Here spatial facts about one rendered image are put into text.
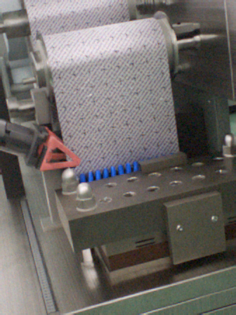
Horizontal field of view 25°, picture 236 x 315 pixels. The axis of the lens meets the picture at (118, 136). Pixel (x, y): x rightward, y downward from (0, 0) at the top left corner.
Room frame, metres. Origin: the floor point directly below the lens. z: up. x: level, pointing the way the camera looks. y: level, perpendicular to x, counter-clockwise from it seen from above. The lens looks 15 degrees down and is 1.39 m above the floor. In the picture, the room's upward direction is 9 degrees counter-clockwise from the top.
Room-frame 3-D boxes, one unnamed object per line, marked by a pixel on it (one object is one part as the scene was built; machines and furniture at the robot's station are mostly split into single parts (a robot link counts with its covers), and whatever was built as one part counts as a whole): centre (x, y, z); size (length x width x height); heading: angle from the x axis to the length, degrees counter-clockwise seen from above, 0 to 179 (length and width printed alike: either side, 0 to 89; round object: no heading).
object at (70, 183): (0.96, 0.10, 1.05); 0.04 x 0.04 x 0.04
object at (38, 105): (1.11, 0.17, 1.05); 0.06 x 0.05 x 0.31; 103
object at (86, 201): (0.87, 0.07, 1.05); 0.04 x 0.04 x 0.04
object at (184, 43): (1.15, -0.16, 1.25); 0.07 x 0.04 x 0.04; 103
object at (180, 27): (1.15, -0.17, 1.28); 0.06 x 0.05 x 0.02; 103
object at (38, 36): (1.09, 0.12, 1.25); 0.15 x 0.01 x 0.15; 13
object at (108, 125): (1.05, -0.01, 1.11); 0.23 x 0.01 x 0.18; 103
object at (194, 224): (0.86, -0.11, 0.96); 0.10 x 0.03 x 0.11; 103
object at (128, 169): (1.03, -0.01, 1.03); 0.21 x 0.04 x 0.03; 103
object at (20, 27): (1.33, 0.20, 1.33); 0.06 x 0.06 x 0.06; 13
